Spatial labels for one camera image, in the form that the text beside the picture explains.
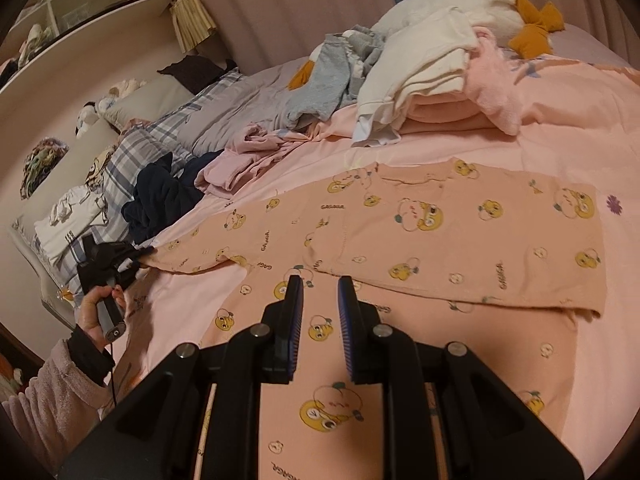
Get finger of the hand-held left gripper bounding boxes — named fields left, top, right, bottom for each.
left=119, top=260, right=151, bottom=288
left=122, top=243, right=157, bottom=261

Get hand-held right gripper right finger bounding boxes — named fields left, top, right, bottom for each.
left=337, top=275, right=586, bottom=480

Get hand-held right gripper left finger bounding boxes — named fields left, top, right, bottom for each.
left=60, top=275, right=306, bottom=480

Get pink cartoon print pajama top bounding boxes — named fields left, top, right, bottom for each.
left=145, top=157, right=608, bottom=480

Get person's left forearm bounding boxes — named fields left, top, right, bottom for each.
left=0, top=327, right=118, bottom=477

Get person's left hand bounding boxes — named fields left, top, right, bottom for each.
left=75, top=284, right=127, bottom=347

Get white printed pillow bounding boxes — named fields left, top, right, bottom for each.
left=32, top=185, right=108, bottom=266

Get navy dark garment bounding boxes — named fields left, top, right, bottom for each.
left=121, top=152, right=223, bottom=246

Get yellow cartoon print pillow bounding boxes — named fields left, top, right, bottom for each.
left=82, top=147, right=118, bottom=191

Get large grey pillow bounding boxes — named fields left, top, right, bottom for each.
left=20, top=120, right=121, bottom=231

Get colourful patterned cloth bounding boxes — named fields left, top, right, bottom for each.
left=20, top=136, right=69, bottom=201

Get blue plaid quilt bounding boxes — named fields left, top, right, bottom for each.
left=60, top=70, right=246, bottom=301

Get crumpled mauve pink garment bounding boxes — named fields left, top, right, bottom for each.
left=195, top=125, right=321, bottom=198

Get black and white plush toy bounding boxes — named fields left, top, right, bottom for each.
left=75, top=101, right=103, bottom=138

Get small grey pillow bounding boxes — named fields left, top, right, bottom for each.
left=102, top=75, right=196, bottom=133

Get pale plush toy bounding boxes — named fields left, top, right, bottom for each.
left=97, top=79, right=148, bottom=113

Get grey lavender quilt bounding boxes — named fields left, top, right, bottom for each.
left=175, top=57, right=321, bottom=161

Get dark brown cloth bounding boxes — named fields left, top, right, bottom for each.
left=157, top=55, right=238, bottom=96

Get grey garment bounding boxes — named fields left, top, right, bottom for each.
left=287, top=25, right=388, bottom=128

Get folded pink cloth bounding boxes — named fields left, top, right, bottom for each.
left=400, top=90, right=501, bottom=136

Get yellow bamboo curtain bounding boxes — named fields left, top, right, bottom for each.
left=170, top=0, right=218, bottom=53

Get pale cloth bundle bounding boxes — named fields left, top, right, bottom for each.
left=17, top=22, right=53, bottom=68

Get white garment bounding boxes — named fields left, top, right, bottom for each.
left=350, top=7, right=481, bottom=148

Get pink fluffy garment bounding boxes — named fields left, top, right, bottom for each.
left=465, top=25, right=538, bottom=136

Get pink printed bed sheet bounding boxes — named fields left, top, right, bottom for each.
left=100, top=25, right=640, bottom=480

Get white plush with orange bow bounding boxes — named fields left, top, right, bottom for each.
left=372, top=0, right=566, bottom=58

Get black cable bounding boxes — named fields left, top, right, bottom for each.
left=102, top=342, right=121, bottom=408

